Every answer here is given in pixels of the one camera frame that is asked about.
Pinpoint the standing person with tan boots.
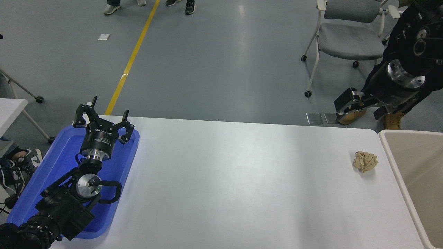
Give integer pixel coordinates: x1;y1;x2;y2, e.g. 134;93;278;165
336;0;443;130

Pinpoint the grey office chair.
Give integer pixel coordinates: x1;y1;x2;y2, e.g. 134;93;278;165
301;0;390;98

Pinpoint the white side table with casters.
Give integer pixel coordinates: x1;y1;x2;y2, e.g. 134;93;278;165
0;67;56;144

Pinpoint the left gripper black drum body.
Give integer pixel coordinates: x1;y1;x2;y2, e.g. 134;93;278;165
80;119;120;157

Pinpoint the tan paper ball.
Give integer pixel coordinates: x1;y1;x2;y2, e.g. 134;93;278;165
353;151;379;173

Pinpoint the large pale dustbin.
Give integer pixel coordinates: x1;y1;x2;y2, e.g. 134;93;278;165
378;129;443;249

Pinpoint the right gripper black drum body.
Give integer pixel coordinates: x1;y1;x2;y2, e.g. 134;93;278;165
365;64;425;105

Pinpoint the person with dark shoes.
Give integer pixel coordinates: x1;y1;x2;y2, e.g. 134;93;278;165
165;0;196;15

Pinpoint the white chair frame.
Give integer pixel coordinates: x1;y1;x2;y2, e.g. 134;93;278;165
381;0;404;45

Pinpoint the person with grey shoes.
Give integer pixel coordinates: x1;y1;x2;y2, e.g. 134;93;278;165
103;0;147;15

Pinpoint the blue plastic tray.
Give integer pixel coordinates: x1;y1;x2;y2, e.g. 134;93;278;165
6;124;141;240

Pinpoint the seated person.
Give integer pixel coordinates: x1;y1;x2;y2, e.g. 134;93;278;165
0;138;44;208

